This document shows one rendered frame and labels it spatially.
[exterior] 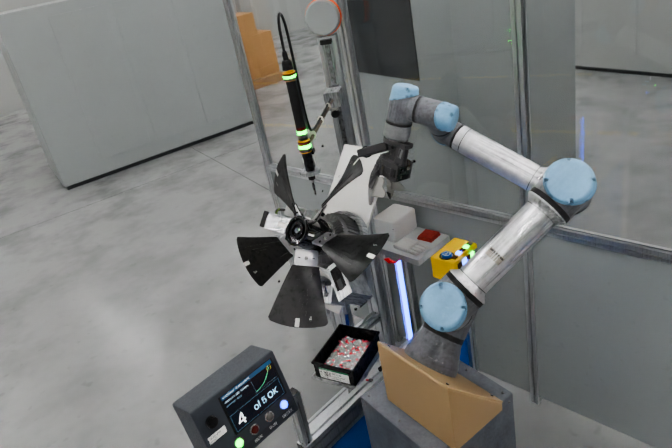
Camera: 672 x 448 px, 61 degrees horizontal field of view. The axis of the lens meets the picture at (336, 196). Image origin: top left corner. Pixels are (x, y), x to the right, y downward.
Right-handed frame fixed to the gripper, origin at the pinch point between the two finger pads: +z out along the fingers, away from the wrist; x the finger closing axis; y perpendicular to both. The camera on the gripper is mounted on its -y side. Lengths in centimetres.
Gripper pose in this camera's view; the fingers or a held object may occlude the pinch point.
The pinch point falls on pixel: (379, 198)
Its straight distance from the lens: 173.4
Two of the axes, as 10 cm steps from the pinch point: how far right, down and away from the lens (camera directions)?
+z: -1.3, 9.0, 4.1
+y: 7.0, 3.8, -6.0
